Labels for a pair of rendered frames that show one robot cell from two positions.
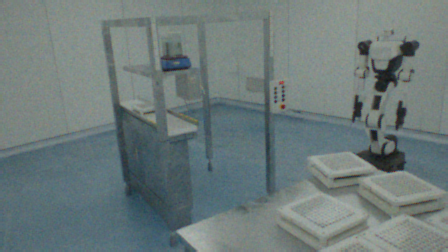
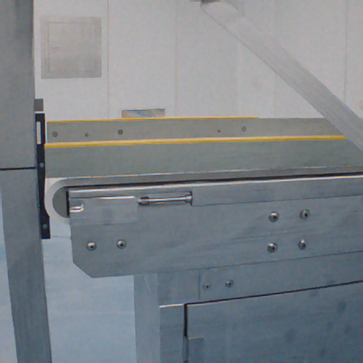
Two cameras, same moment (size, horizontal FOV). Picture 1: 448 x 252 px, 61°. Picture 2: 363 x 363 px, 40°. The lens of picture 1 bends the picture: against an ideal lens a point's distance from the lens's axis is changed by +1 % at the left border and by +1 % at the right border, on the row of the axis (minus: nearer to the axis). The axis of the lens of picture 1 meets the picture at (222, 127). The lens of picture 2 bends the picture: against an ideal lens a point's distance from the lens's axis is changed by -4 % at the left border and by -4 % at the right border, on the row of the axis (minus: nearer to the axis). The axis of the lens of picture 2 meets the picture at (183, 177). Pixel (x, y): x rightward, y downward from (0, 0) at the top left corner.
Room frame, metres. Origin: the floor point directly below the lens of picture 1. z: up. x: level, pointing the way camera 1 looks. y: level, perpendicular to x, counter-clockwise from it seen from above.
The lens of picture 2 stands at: (3.03, -0.26, 1.00)
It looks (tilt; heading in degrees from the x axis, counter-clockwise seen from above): 11 degrees down; 107
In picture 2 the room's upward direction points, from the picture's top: straight up
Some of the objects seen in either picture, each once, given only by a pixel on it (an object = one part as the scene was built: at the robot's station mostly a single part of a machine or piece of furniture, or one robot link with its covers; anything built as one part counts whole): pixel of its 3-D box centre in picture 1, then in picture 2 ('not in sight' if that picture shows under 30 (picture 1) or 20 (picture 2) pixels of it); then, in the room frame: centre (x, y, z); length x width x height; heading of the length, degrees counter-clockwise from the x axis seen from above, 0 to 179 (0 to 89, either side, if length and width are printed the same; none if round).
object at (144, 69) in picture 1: (159, 69); not in sight; (2.92, 0.47, 1.32); 0.62 x 0.38 x 0.04; 31
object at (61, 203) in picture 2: not in sight; (64, 178); (2.70, 0.32, 0.87); 0.27 x 0.03 x 0.03; 121
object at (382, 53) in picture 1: (387, 55); not in sight; (3.71, -1.65, 1.23); 0.34 x 0.30 x 0.36; 43
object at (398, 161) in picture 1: (379, 155); not in sight; (3.69, -1.63, 0.19); 0.64 x 0.52 x 0.33; 133
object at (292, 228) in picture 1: (321, 224); not in sight; (1.27, -0.36, 0.90); 0.24 x 0.24 x 0.02; 32
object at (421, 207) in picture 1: (399, 197); not in sight; (1.46, -0.74, 0.90); 0.24 x 0.24 x 0.02; 15
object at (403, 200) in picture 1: (400, 187); not in sight; (1.46, -0.74, 0.95); 0.25 x 0.24 x 0.02; 105
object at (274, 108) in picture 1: (279, 95); not in sight; (3.02, -0.48, 1.04); 0.17 x 0.06 x 0.26; 121
